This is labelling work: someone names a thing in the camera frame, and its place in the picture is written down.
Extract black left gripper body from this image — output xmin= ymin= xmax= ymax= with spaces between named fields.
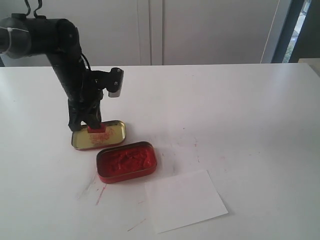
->
xmin=66 ymin=70 xmax=109 ymax=118

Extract red rubber stamp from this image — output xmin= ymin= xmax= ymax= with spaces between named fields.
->
xmin=87 ymin=123 xmax=106 ymax=134

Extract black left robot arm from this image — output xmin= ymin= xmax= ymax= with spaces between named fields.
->
xmin=0 ymin=17 xmax=108 ymax=132

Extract red ink pad tin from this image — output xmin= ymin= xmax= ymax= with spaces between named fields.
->
xmin=96 ymin=141 xmax=158 ymax=184

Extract gold tin lid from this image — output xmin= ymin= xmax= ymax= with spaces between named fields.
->
xmin=71 ymin=120 xmax=126 ymax=151

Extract white cabinet doors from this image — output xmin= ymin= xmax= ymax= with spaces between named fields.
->
xmin=0 ymin=0 xmax=293 ymax=67

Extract white paper sheet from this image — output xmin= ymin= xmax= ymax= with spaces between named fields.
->
xmin=145 ymin=170 xmax=229 ymax=234

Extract beige side table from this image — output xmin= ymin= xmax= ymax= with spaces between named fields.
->
xmin=298 ymin=58 xmax=320 ymax=76

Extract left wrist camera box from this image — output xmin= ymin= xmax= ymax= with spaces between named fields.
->
xmin=106 ymin=67 xmax=124 ymax=98

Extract white hanging cord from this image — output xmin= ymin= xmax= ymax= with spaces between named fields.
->
xmin=259 ymin=0 xmax=281 ymax=64

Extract dark window frame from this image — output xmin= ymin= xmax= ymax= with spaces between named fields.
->
xmin=271 ymin=0 xmax=320 ymax=63

